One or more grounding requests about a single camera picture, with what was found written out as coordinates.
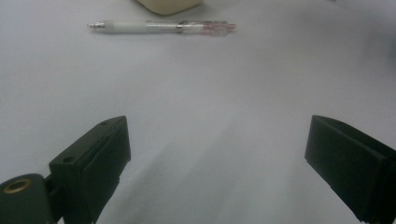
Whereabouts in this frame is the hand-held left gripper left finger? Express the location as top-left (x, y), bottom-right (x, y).
top-left (49, 115), bottom-right (132, 224)

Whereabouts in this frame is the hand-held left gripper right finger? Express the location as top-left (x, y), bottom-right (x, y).
top-left (304, 114), bottom-right (396, 224)

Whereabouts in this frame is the beige square cup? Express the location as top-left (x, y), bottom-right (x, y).
top-left (134, 0), bottom-right (205, 17)

